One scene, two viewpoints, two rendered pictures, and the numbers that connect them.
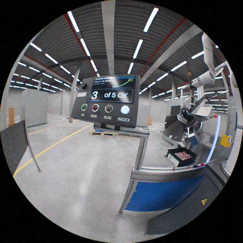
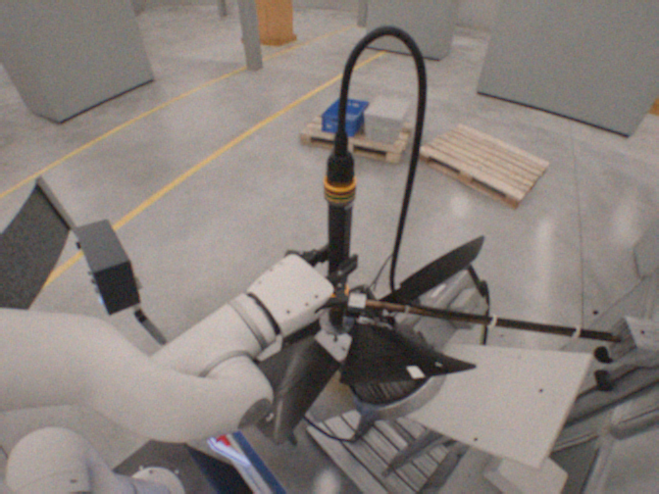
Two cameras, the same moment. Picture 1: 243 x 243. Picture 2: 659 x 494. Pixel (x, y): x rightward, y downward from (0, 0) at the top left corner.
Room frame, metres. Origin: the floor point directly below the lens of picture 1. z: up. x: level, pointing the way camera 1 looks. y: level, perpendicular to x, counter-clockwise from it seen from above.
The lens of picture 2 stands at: (0.22, -0.87, 1.89)
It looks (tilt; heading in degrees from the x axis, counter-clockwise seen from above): 47 degrees down; 35
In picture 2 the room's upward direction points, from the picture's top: straight up
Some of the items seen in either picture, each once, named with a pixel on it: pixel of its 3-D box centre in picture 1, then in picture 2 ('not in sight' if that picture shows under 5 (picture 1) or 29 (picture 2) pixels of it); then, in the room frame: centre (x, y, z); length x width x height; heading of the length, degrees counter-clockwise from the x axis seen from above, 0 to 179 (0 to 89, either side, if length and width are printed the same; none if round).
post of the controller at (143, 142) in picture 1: (141, 151); (151, 327); (0.26, -0.10, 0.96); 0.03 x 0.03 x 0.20; 78
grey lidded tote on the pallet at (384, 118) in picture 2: not in sight; (386, 120); (3.42, 0.55, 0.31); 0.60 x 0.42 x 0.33; 12
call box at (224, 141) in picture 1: (226, 141); not in sight; (0.09, -0.90, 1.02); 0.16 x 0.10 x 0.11; 78
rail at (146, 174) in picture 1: (197, 170); (228, 440); (0.17, -0.52, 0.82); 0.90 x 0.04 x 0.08; 78
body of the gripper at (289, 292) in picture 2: (197, 82); (286, 296); (0.40, -0.67, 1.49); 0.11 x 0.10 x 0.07; 168
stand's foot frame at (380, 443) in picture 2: not in sight; (376, 442); (0.60, -0.91, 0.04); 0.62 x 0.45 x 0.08; 78
